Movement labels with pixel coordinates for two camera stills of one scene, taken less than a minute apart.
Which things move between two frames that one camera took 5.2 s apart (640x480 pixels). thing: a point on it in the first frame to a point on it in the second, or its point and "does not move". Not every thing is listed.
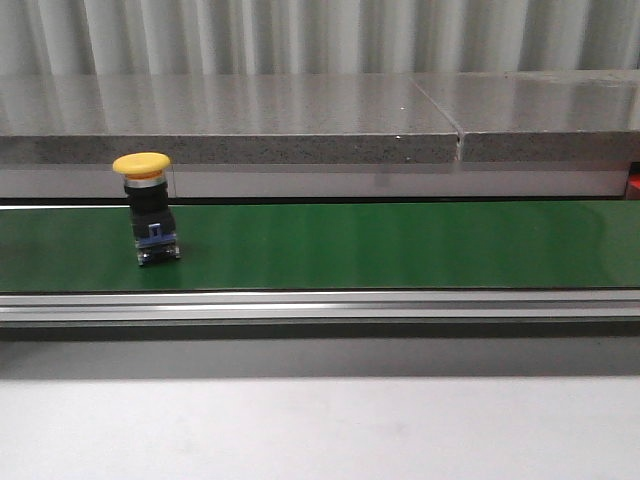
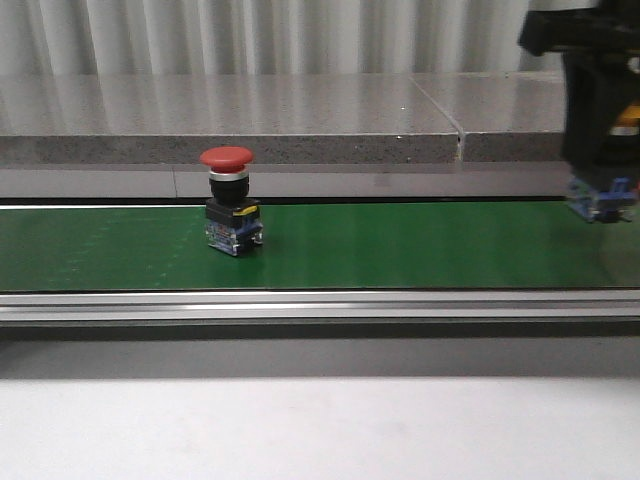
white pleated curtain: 228,37 does not move
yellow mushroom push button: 145,184 to 611,195
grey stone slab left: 222,119 does not move
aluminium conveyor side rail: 323,305 does not move
